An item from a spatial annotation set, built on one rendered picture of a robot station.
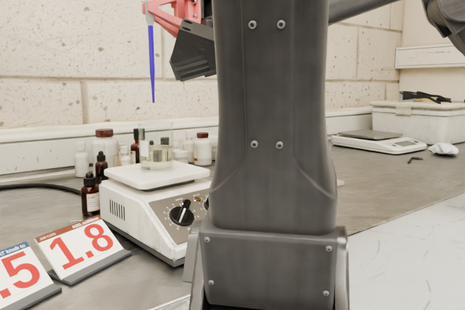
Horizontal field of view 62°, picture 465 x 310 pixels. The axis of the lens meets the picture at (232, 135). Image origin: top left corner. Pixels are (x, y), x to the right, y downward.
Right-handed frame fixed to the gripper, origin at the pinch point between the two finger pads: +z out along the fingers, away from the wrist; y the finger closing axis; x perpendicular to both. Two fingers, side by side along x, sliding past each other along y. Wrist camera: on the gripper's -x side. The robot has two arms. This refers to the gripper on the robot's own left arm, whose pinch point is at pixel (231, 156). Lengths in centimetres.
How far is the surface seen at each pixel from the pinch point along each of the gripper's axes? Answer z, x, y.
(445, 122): 10, 81, -72
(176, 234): 8.2, -4.1, 7.1
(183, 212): 6.4, -4.0, 5.1
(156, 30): 10, -18, -66
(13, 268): 12.0, -19.8, 13.1
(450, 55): -4, 95, -111
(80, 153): 32, -25, -33
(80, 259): 13.5, -14.0, 9.3
